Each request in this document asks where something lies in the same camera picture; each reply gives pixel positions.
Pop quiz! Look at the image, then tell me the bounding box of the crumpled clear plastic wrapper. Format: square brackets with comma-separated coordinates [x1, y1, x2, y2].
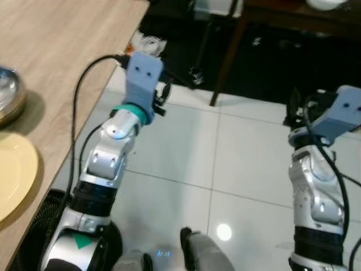
[137, 33, 168, 58]

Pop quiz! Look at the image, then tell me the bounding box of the dark wooden table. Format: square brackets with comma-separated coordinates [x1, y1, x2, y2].
[210, 0, 361, 108]

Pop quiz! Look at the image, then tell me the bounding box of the grey box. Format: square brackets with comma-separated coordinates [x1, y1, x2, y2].
[194, 0, 244, 15]

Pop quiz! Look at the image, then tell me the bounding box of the white bowl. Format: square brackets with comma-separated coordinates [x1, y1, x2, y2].
[306, 0, 349, 11]

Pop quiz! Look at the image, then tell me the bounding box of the light wooden table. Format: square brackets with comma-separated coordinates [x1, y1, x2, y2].
[0, 0, 151, 269]

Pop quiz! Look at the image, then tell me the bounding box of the shiny metal bowl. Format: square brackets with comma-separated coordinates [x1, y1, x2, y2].
[0, 66, 28, 128]

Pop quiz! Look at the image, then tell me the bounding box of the grey robot right leg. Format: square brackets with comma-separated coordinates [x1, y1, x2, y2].
[180, 227, 236, 271]

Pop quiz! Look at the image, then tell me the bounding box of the grey robot leg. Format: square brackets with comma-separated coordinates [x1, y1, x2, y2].
[113, 250, 154, 271]
[180, 227, 236, 271]

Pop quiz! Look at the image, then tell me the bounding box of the grey robot left leg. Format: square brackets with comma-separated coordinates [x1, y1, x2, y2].
[113, 250, 154, 271]

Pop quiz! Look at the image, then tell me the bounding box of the yellow plate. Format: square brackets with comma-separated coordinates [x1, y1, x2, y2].
[0, 131, 40, 224]

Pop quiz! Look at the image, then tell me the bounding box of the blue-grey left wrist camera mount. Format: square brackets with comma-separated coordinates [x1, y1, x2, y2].
[124, 52, 164, 113]

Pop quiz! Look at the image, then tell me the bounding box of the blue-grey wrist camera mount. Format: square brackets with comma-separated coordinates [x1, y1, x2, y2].
[124, 52, 164, 113]
[307, 86, 361, 139]

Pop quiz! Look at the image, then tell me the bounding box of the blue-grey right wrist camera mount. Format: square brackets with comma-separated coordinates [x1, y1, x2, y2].
[307, 86, 361, 139]

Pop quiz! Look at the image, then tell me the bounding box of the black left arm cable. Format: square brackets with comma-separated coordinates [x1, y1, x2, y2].
[68, 54, 131, 226]

